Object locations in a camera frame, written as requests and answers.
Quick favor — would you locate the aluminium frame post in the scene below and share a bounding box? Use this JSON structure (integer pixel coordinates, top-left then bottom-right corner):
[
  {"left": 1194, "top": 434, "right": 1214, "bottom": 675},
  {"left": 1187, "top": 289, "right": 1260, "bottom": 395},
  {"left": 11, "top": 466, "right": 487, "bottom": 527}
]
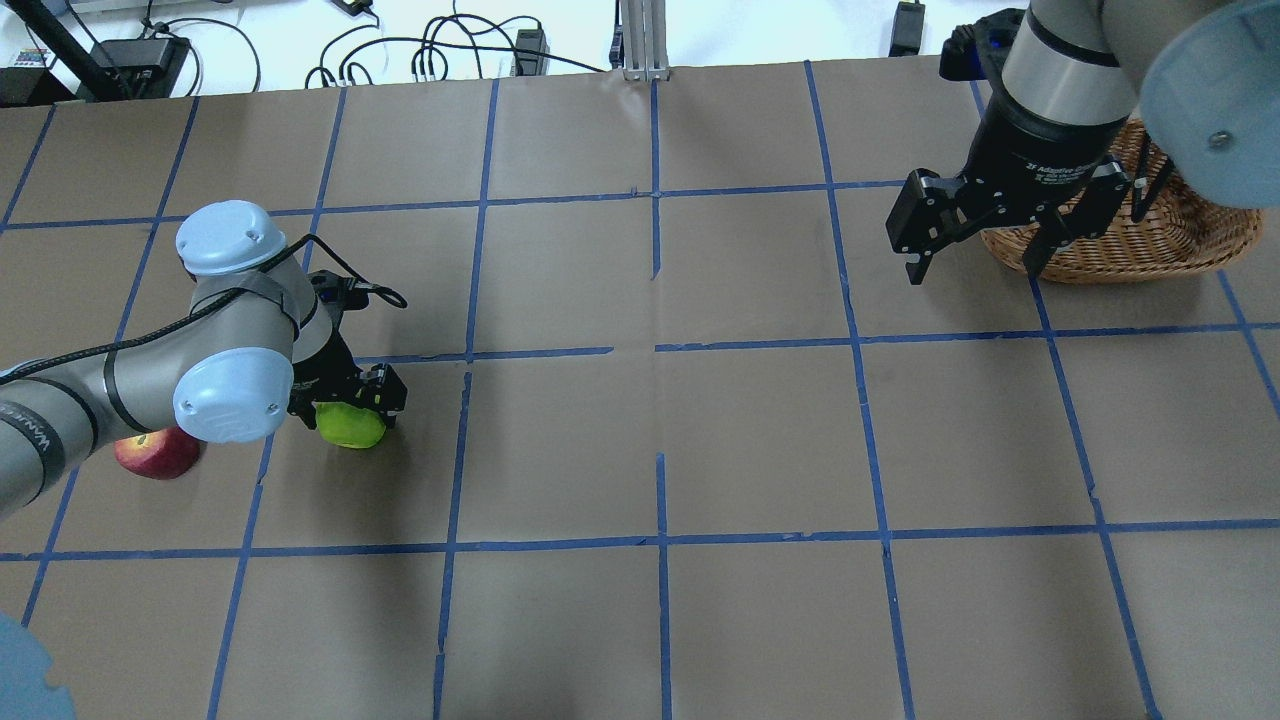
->
[{"left": 611, "top": 0, "right": 671, "bottom": 82}]

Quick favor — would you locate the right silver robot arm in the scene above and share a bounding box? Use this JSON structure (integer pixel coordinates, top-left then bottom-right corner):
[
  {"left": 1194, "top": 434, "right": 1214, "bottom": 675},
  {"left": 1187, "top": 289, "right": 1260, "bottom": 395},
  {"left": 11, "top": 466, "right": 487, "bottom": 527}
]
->
[{"left": 886, "top": 1, "right": 1279, "bottom": 284}]

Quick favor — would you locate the woven wicker basket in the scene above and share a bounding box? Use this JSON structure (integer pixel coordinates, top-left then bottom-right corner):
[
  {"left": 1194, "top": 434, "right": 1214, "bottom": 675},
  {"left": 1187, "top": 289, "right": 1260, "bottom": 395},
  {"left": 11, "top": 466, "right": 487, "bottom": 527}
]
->
[{"left": 979, "top": 117, "right": 1265, "bottom": 284}]

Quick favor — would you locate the red yellow apple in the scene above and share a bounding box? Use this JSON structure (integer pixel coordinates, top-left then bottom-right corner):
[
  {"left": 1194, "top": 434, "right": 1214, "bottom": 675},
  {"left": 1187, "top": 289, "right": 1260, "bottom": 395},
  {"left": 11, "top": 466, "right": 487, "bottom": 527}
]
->
[{"left": 111, "top": 427, "right": 202, "bottom": 480}]

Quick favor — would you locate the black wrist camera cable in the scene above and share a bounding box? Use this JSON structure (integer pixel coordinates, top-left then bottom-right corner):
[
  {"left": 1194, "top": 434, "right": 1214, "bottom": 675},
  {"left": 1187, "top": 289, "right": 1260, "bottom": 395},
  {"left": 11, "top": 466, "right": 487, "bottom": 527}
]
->
[{"left": 0, "top": 234, "right": 410, "bottom": 380}]

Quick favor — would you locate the black power adapter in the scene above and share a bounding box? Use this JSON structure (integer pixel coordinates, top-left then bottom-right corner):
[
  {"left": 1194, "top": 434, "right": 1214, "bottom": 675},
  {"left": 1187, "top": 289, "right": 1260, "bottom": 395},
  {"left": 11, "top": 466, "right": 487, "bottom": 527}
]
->
[{"left": 887, "top": 1, "right": 925, "bottom": 58}]

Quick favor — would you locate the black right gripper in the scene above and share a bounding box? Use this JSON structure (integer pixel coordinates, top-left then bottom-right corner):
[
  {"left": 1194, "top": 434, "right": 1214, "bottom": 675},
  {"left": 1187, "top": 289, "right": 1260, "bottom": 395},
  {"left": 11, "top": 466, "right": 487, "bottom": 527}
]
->
[{"left": 884, "top": 95, "right": 1132, "bottom": 286}]

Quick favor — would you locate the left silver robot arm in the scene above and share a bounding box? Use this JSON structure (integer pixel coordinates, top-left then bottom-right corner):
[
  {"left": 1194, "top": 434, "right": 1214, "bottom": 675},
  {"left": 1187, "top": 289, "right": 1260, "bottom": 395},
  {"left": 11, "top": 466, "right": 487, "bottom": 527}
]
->
[{"left": 1, "top": 200, "right": 407, "bottom": 516}]

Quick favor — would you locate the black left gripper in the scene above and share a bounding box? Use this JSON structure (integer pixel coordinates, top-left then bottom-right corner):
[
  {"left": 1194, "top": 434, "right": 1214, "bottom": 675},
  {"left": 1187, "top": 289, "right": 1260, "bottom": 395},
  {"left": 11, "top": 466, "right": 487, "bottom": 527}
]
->
[{"left": 288, "top": 331, "right": 408, "bottom": 429}]

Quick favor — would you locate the green apple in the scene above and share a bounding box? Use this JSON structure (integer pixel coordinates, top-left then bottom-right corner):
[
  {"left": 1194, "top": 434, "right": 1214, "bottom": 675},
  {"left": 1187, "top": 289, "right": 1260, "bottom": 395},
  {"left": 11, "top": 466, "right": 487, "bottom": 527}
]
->
[{"left": 315, "top": 402, "right": 387, "bottom": 450}]

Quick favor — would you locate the black power brick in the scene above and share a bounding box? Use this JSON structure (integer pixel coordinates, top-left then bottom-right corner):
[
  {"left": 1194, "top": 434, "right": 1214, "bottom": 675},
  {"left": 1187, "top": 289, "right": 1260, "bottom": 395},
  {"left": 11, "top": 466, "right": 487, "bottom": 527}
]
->
[{"left": 90, "top": 36, "right": 191, "bottom": 99}]

